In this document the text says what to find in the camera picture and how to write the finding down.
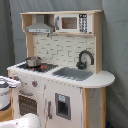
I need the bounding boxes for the black toy faucet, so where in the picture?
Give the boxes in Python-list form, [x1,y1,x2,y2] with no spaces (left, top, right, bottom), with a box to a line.
[75,49,95,71]

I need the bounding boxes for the black toy stovetop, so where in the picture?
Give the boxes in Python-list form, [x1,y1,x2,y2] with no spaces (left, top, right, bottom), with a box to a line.
[20,63,56,73]

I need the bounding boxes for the grey toy sink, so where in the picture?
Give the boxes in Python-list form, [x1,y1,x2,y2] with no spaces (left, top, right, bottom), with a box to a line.
[53,67,92,81]

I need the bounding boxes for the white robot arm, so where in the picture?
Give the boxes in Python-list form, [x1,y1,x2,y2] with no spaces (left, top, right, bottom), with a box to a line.
[0,76,42,128]

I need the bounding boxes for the white toy microwave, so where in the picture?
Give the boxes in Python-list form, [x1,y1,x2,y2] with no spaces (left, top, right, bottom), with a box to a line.
[55,14,92,33]

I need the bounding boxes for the right red stove knob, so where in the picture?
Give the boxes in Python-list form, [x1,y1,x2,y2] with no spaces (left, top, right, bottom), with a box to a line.
[32,81,38,87]

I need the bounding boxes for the silver toy pot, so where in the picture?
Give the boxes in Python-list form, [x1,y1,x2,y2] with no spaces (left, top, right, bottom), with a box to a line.
[26,56,42,67]

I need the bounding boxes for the wooden toy kitchen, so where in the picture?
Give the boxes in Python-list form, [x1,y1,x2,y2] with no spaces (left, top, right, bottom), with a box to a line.
[8,10,115,128]

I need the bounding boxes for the grey range hood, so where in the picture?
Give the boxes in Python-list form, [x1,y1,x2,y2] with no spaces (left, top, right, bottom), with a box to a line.
[25,14,54,34]

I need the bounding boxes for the grey toy water dispenser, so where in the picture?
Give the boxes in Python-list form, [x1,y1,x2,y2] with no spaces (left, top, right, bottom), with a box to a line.
[55,93,71,120]

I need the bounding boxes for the toy oven door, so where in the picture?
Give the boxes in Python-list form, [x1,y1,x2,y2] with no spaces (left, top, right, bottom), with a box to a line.
[18,90,37,116]

